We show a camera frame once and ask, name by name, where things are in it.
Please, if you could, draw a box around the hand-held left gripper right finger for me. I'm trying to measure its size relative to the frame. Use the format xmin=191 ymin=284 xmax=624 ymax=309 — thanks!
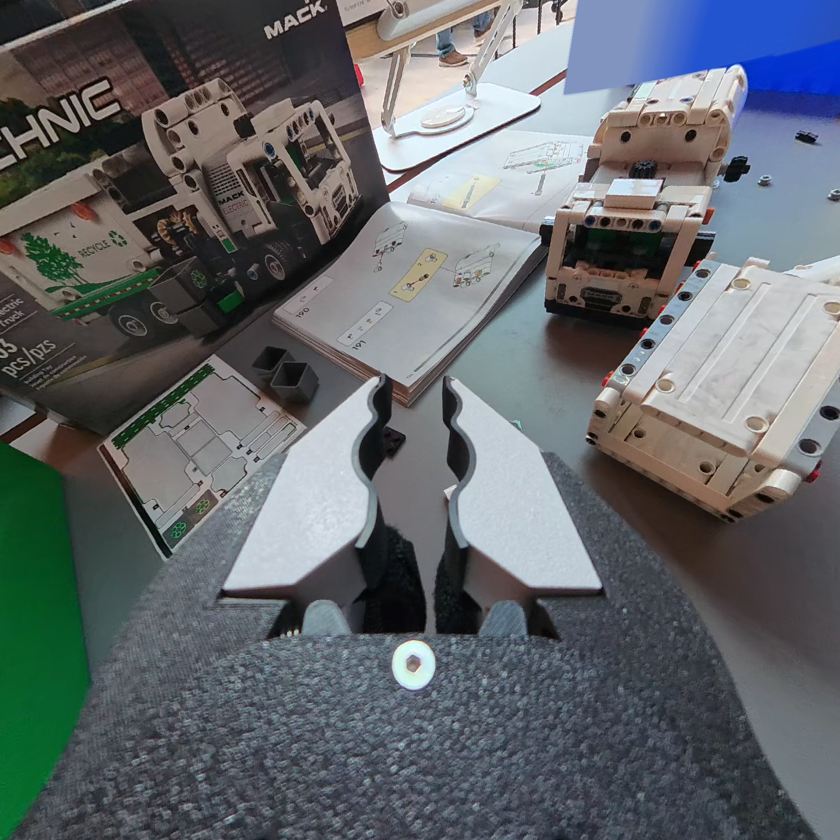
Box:
xmin=442 ymin=376 xmax=605 ymax=606

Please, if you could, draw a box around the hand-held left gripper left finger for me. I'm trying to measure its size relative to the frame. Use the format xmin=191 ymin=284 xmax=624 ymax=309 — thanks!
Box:
xmin=222 ymin=374 xmax=395 ymax=606

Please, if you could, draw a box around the small dark grey lego bin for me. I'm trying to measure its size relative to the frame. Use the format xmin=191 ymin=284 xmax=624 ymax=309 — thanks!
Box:
xmin=252 ymin=346 xmax=296 ymax=382
xmin=270 ymin=361 xmax=320 ymax=404

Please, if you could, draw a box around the lego sticker sheet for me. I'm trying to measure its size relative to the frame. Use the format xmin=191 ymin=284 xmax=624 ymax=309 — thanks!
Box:
xmin=97 ymin=354 xmax=308 ymax=560

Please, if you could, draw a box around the lego instruction booklet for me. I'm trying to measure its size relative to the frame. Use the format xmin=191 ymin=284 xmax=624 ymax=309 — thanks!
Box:
xmin=272 ymin=128 xmax=595 ymax=408

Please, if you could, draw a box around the white lego truck container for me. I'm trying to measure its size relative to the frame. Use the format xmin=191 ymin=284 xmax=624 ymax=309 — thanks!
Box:
xmin=586 ymin=255 xmax=840 ymax=526

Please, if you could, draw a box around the lego truck with green side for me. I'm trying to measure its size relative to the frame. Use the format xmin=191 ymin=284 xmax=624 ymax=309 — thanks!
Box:
xmin=539 ymin=62 xmax=752 ymax=332

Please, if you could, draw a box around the lego set box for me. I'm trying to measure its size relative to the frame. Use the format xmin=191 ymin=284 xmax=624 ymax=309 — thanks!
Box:
xmin=0 ymin=0 xmax=392 ymax=437

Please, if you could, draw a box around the green box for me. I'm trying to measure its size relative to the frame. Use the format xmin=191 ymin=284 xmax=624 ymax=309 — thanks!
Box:
xmin=0 ymin=441 xmax=91 ymax=840

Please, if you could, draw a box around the white tablet stand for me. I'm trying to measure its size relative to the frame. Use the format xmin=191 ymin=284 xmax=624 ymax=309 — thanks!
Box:
xmin=344 ymin=0 xmax=544 ymax=175

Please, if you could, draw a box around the large blue plastic bin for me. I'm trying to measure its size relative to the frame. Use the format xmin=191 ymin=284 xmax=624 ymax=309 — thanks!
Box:
xmin=745 ymin=58 xmax=840 ymax=93

